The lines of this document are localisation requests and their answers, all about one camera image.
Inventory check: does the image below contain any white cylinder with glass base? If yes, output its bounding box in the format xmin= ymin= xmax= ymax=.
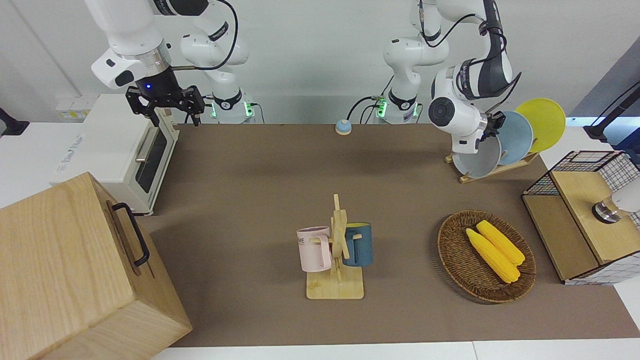
xmin=592 ymin=177 xmax=640 ymax=224

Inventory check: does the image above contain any white toaster oven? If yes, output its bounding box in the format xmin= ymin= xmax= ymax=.
xmin=50 ymin=94 xmax=180 ymax=216

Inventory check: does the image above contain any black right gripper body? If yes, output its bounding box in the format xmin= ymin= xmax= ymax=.
xmin=125 ymin=67 xmax=206 ymax=116

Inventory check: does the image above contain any pink mug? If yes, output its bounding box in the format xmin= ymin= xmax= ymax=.
xmin=296 ymin=226 xmax=333 ymax=273

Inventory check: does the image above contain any brown wicker basket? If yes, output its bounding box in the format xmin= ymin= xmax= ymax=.
xmin=437 ymin=210 xmax=537 ymax=304

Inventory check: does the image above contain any yellow corn cob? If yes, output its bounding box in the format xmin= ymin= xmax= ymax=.
xmin=476 ymin=220 xmax=526 ymax=266
xmin=466 ymin=228 xmax=521 ymax=284

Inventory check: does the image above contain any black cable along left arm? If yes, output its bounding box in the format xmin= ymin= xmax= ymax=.
xmin=419 ymin=0 xmax=522 ymax=117

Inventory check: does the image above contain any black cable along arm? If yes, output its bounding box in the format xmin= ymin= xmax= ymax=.
xmin=419 ymin=0 xmax=522 ymax=117
xmin=172 ymin=0 xmax=240 ymax=71

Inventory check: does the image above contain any wooden board lid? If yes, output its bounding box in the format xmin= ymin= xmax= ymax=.
xmin=550 ymin=170 xmax=640 ymax=265

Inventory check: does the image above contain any gray plate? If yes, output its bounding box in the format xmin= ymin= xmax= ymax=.
xmin=452 ymin=136 xmax=502 ymax=180

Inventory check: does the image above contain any light blue plate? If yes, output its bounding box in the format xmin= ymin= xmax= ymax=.
xmin=495 ymin=111 xmax=534 ymax=166

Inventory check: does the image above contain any yellow plate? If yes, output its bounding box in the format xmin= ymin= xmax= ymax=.
xmin=515 ymin=98 xmax=567 ymax=153

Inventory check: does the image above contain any black cable along right arm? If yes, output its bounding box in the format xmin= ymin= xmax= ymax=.
xmin=172 ymin=0 xmax=240 ymax=71

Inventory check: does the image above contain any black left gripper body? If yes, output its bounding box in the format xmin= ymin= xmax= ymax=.
xmin=482 ymin=112 xmax=507 ymax=141

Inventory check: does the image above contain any white wall power strip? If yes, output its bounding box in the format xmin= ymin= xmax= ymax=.
xmin=55 ymin=97 xmax=98 ymax=121

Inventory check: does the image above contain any wooden box with black handle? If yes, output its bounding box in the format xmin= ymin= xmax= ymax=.
xmin=0 ymin=171 xmax=193 ymax=360

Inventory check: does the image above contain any wooden mug stand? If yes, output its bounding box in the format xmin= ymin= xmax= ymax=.
xmin=306 ymin=194 xmax=365 ymax=301

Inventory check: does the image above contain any black wire grid box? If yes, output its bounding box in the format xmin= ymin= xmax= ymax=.
xmin=521 ymin=150 xmax=640 ymax=286

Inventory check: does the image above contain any wooden plate rack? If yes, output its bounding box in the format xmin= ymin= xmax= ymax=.
xmin=445 ymin=147 xmax=541 ymax=184

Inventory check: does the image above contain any brown table mat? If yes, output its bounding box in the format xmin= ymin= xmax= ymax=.
xmin=142 ymin=124 xmax=640 ymax=348

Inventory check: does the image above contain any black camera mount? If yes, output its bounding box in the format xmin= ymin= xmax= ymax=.
xmin=582 ymin=82 xmax=640 ymax=148
xmin=0 ymin=107 xmax=30 ymax=138

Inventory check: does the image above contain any dark teal mug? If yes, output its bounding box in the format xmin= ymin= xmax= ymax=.
xmin=342 ymin=222 xmax=374 ymax=267

